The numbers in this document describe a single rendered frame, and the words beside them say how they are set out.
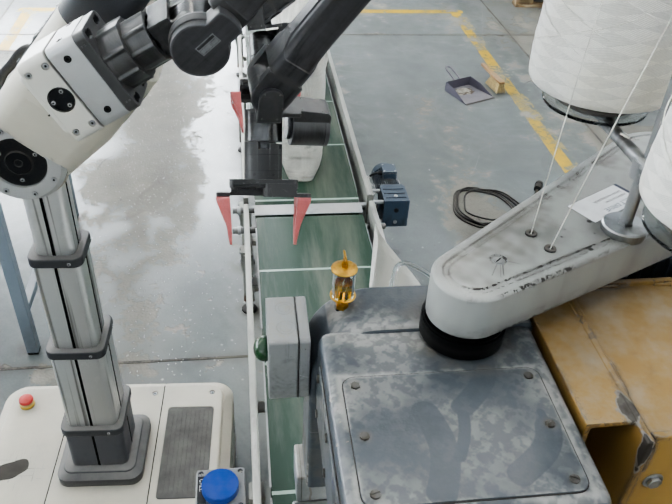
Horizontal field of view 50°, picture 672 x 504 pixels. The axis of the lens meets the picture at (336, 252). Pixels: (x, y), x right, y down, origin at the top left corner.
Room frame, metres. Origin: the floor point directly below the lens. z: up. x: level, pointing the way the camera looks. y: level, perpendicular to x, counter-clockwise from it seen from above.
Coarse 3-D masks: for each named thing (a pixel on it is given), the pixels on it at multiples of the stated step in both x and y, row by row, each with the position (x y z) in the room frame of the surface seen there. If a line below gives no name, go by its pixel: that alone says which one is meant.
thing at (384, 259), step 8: (376, 232) 1.15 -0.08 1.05; (376, 240) 1.15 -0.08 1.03; (384, 240) 1.13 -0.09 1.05; (376, 248) 1.13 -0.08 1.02; (384, 248) 1.12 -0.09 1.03; (376, 256) 1.10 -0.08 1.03; (384, 256) 1.12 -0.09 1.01; (392, 256) 1.09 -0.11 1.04; (376, 264) 1.15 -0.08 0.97; (384, 264) 1.12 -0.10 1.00; (392, 264) 1.09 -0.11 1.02; (376, 272) 1.15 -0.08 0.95; (384, 272) 1.11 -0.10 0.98; (400, 272) 1.06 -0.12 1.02; (408, 272) 1.04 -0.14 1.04; (376, 280) 1.15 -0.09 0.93; (384, 280) 1.11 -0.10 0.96; (400, 280) 1.06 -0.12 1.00; (408, 280) 1.04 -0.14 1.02; (416, 280) 1.01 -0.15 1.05
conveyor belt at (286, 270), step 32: (288, 224) 2.11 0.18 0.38; (320, 224) 2.12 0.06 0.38; (352, 224) 2.14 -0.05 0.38; (288, 256) 1.93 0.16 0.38; (320, 256) 1.94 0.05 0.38; (352, 256) 1.95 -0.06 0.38; (288, 288) 1.76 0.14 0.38; (320, 288) 1.77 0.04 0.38; (288, 416) 1.24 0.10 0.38; (288, 448) 1.14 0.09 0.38; (288, 480) 1.05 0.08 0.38
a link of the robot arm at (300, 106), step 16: (272, 96) 0.93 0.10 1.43; (256, 112) 0.94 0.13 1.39; (272, 112) 0.93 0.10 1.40; (288, 112) 0.96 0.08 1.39; (304, 112) 0.97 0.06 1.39; (320, 112) 0.98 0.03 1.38; (304, 128) 0.97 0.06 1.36; (320, 128) 0.97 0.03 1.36; (304, 144) 0.97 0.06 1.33; (320, 144) 0.98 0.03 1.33
